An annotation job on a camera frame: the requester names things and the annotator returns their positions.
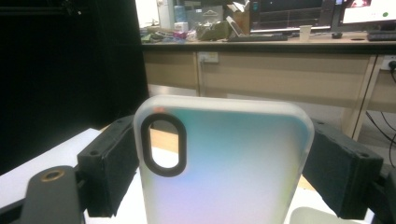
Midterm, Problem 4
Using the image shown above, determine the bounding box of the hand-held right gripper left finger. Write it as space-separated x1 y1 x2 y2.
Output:
77 114 140 219

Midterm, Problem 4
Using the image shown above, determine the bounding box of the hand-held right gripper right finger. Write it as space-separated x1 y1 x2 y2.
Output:
302 118 385 220

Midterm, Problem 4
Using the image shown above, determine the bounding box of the white plastic tray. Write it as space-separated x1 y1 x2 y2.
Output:
284 206 375 224

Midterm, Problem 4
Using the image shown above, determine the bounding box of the iridescent phone case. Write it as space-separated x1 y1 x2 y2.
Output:
133 94 316 224

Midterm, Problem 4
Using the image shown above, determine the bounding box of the white board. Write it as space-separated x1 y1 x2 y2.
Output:
0 126 347 224

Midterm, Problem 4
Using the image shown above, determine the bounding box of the black curtain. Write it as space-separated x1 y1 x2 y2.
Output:
0 0 149 175

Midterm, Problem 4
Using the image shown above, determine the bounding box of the light wooden desk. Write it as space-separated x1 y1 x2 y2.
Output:
140 29 396 142

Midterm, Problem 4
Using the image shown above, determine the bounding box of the black keyboard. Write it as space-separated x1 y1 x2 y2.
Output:
366 30 396 42
228 33 290 43

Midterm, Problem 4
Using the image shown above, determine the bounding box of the white paper cup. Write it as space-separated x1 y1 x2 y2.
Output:
299 24 313 43

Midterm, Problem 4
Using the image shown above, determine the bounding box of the bright computer monitor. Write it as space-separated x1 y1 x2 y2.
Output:
331 0 396 33

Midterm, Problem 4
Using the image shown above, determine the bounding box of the dark computer monitor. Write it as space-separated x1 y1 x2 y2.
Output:
248 0 338 34

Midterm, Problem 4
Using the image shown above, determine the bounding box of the olive green bag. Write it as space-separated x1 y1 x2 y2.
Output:
196 20 233 42

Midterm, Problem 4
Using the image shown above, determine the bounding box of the grey packaging box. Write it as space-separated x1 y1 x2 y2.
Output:
186 5 226 30

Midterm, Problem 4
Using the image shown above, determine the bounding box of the cardboard box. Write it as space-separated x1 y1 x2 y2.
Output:
225 0 252 35

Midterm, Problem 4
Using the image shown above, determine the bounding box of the black cable bundle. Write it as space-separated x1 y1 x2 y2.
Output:
364 60 396 167

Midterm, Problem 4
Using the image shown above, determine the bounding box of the white wall socket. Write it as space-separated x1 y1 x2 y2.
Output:
198 51 219 64
380 54 396 71

